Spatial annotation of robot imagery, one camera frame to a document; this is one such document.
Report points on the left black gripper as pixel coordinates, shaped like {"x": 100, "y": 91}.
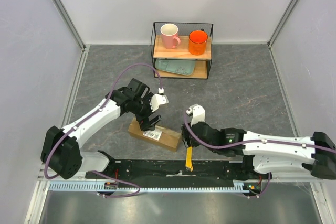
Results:
{"x": 145, "y": 124}

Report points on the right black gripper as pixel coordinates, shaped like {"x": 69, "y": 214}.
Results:
{"x": 186, "y": 138}

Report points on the brown cardboard express box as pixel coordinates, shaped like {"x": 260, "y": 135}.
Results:
{"x": 160, "y": 136}

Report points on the yellow utility knife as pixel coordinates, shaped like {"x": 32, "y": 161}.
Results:
{"x": 188, "y": 161}

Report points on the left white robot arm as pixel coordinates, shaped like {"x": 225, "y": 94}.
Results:
{"x": 62, "y": 149}

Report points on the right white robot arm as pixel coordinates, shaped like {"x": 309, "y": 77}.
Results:
{"x": 264, "y": 154}

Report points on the teal rectangular plate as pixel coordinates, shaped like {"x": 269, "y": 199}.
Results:
{"x": 182, "y": 67}

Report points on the pink ceramic mug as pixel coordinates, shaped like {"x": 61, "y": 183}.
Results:
{"x": 170, "y": 36}

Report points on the orange glass cup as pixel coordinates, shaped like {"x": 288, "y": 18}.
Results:
{"x": 197, "y": 42}

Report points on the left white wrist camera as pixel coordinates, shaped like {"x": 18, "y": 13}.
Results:
{"x": 157, "y": 100}

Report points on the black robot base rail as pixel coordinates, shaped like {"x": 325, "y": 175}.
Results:
{"x": 173, "y": 173}

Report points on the black wire wooden shelf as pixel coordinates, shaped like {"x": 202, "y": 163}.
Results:
{"x": 158, "y": 51}

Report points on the slotted cable duct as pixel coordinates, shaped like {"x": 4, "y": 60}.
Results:
{"x": 103, "y": 187}

